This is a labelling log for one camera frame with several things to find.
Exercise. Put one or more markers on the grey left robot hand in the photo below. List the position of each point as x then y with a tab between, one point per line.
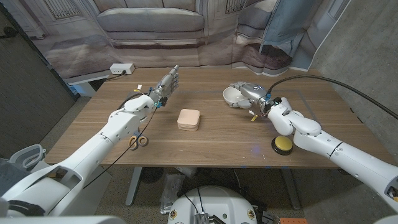
168	85

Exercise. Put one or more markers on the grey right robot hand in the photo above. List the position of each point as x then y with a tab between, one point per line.
253	91

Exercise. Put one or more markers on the white ceramic bowl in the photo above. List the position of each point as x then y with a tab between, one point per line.
229	97

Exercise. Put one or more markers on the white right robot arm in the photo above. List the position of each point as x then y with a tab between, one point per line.
311	130

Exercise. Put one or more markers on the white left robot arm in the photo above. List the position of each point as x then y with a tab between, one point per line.
121	124

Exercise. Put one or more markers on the white domed robot base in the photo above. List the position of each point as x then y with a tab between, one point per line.
217	202

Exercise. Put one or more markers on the white power strip box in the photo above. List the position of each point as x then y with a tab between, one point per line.
122	68

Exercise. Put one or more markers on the printed sofa room backdrop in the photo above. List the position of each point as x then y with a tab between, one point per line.
155	46

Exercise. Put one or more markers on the yellow button with black base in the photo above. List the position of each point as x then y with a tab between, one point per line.
282	143

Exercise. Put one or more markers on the black round ribbed object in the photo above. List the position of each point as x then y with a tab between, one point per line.
151	174

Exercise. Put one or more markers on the clear plastic bag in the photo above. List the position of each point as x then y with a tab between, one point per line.
171	189

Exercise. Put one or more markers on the grey table leg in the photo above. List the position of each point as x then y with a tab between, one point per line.
292	189

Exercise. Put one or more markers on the white table leg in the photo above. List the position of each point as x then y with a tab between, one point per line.
133	186

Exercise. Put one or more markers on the orange block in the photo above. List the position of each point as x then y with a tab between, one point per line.
293	221

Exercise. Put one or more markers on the dark perforated partition panel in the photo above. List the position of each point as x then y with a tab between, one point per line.
25	93

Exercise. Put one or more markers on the person's leg in jeans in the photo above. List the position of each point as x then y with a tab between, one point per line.
12	177

